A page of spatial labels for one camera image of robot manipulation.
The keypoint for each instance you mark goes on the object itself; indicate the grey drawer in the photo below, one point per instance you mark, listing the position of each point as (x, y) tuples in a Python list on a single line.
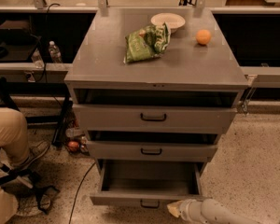
[(154, 119), (142, 151), (147, 184)]

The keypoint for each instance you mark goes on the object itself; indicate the clear water bottle right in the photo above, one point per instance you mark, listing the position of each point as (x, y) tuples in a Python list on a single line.
[(55, 53)]

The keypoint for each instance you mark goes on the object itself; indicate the grey sneaker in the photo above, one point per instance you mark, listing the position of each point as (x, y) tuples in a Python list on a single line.
[(36, 152)]

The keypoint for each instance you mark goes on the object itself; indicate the black table leg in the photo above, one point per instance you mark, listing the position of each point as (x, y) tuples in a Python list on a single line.
[(57, 139)]

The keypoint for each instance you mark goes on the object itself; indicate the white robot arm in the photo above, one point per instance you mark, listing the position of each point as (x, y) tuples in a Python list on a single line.
[(207, 211)]

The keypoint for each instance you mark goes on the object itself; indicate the grey top drawer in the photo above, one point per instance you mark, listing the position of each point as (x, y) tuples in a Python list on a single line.
[(154, 119)]

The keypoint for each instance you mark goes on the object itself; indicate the grey middle drawer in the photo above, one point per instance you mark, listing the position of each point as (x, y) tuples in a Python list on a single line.
[(142, 151)]

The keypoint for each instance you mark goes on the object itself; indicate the clear water bottle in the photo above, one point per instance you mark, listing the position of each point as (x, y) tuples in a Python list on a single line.
[(37, 59), (55, 53)]

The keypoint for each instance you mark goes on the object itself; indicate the white bowl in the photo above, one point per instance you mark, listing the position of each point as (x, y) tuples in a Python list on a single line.
[(173, 21)]

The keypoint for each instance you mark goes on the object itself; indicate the grey bottom drawer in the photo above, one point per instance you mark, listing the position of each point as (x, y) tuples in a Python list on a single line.
[(147, 184)]

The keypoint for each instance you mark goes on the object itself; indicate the person's leg beige trousers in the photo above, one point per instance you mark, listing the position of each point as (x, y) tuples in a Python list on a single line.
[(13, 136)]

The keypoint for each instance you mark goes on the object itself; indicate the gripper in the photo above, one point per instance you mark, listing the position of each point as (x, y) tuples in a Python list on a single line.
[(186, 207)]

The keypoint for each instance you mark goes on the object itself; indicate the orange fruit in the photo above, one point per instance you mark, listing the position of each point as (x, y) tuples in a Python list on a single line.
[(203, 37)]

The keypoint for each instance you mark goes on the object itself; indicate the green chip bag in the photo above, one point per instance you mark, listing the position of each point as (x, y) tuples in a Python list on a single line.
[(147, 43)]

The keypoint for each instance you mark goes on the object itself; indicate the grey drawer cabinet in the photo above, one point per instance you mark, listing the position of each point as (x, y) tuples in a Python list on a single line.
[(186, 75)]

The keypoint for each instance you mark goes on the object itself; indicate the red apple on floor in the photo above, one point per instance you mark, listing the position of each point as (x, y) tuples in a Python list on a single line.
[(73, 146)]

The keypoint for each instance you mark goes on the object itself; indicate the clear water bottle left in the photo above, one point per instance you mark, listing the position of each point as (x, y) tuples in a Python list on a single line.
[(37, 59)]

